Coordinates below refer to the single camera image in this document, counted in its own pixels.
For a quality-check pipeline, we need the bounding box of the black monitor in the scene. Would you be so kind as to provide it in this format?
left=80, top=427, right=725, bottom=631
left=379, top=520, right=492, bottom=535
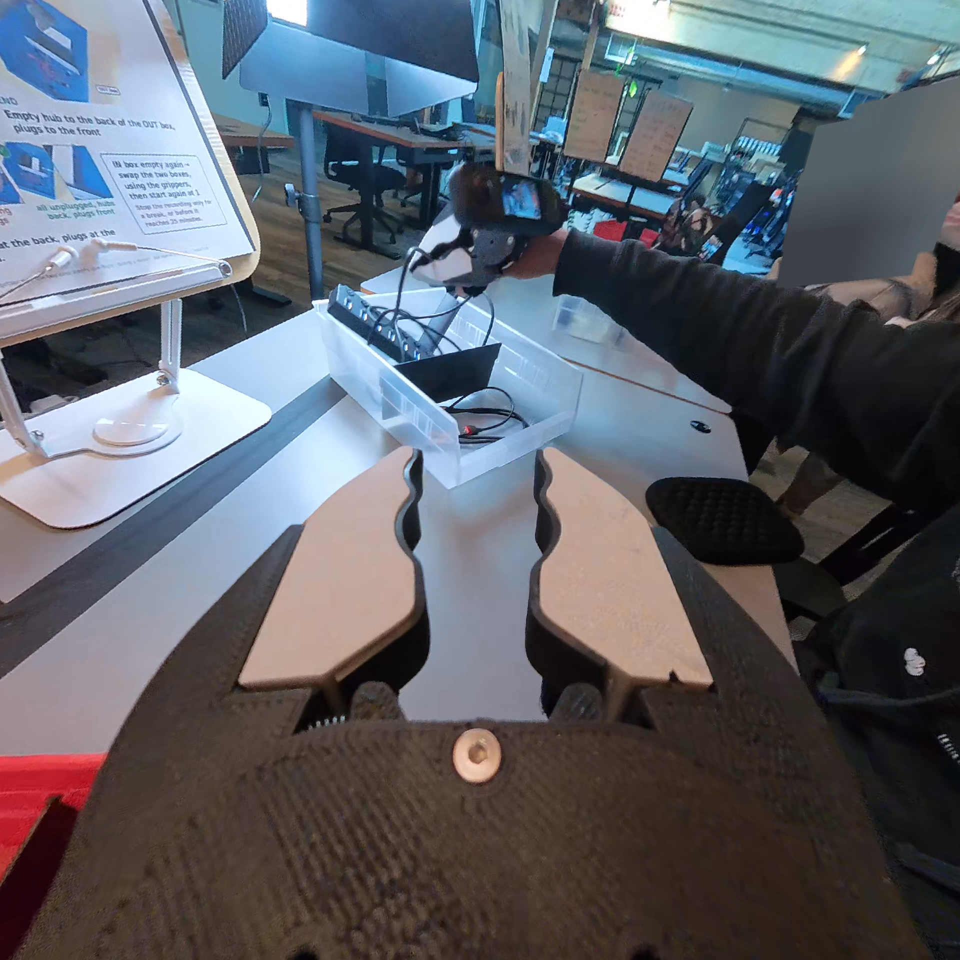
left=307, top=0, right=481, bottom=84

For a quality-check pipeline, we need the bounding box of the printed sign board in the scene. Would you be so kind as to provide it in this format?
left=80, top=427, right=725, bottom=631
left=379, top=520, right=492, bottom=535
left=0, top=0, right=262, bottom=350

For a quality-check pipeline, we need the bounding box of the black office chair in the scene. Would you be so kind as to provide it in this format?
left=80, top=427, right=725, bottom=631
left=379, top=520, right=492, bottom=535
left=322, top=123, right=408, bottom=247

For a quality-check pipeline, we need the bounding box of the grey monitor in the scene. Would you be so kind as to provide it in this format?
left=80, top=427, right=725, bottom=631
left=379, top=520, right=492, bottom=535
left=240, top=18, right=389, bottom=119

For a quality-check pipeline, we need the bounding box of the clear plastic bin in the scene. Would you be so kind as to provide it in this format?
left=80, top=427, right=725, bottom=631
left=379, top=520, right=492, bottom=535
left=311, top=288, right=585, bottom=490

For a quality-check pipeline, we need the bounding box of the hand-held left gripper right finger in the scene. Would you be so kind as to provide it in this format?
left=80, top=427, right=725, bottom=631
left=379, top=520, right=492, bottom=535
left=525, top=446, right=715, bottom=715

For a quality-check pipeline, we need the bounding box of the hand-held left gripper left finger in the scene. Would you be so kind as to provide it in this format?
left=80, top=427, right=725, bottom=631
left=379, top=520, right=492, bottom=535
left=238, top=446, right=432, bottom=715

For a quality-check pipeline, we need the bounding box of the red plastic bin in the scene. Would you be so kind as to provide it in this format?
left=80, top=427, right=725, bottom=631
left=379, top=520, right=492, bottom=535
left=0, top=753, right=106, bottom=909

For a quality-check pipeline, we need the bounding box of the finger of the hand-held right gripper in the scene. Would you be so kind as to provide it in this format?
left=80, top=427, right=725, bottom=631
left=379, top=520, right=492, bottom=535
left=411, top=206, right=479, bottom=290
left=433, top=287, right=474, bottom=342

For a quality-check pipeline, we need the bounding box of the wooden pillar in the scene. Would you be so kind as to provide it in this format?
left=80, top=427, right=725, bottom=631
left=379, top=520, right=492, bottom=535
left=495, top=0, right=560, bottom=175

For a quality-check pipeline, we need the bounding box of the thick black hub cable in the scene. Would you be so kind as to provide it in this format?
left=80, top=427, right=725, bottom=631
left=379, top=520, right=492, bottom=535
left=390, top=247, right=498, bottom=360

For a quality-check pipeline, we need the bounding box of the small clear container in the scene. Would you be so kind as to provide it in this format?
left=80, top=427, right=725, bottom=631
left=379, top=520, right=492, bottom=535
left=552, top=294, right=625, bottom=346

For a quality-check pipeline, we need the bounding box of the person's right forearm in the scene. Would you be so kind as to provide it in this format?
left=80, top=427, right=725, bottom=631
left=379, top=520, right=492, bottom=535
left=553, top=227, right=960, bottom=519

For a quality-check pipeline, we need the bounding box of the black usb hub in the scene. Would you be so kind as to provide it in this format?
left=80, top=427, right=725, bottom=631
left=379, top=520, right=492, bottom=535
left=327, top=283, right=423, bottom=363

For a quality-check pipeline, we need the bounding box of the whiteboard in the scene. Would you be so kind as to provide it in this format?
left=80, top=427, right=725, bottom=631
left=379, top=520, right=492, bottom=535
left=562, top=69, right=627, bottom=162
left=618, top=90, right=695, bottom=185

